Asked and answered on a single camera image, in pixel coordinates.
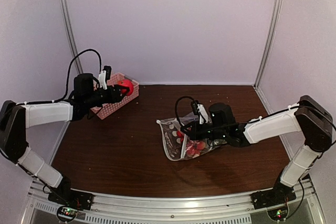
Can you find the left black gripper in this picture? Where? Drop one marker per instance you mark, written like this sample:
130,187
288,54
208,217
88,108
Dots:
115,97

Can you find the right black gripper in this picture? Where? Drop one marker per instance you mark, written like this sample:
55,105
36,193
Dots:
195,136

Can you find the red fake fruit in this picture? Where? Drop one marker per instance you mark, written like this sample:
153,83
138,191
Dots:
127,87

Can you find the red fake lychee bunch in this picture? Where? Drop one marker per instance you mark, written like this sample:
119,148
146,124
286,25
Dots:
190,149

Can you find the clear zip top bag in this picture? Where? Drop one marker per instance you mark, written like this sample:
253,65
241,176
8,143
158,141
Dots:
178,146

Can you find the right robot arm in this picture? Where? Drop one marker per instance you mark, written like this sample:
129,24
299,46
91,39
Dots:
218,126

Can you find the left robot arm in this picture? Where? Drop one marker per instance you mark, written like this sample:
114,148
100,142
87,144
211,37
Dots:
21,121

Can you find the pink perforated plastic basket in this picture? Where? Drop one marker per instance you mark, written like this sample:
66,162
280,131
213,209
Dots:
107,109

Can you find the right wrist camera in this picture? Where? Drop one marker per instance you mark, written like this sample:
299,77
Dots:
199,110

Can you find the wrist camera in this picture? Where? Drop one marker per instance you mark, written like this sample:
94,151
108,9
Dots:
104,76
199,110

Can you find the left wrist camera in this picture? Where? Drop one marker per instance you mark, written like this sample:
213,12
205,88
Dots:
104,76

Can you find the aluminium front rail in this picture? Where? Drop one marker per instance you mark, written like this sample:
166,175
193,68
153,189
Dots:
231,208

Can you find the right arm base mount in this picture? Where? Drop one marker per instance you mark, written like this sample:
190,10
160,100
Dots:
275,202

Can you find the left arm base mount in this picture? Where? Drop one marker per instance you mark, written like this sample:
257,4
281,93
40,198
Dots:
69,208

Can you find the left aluminium corner post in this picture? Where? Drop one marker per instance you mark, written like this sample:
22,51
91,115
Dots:
68,27

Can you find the aluminium corner post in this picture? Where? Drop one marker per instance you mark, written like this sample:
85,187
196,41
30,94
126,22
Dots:
269,41
68,27

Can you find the right aluminium corner post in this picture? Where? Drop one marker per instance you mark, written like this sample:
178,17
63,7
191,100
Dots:
269,41

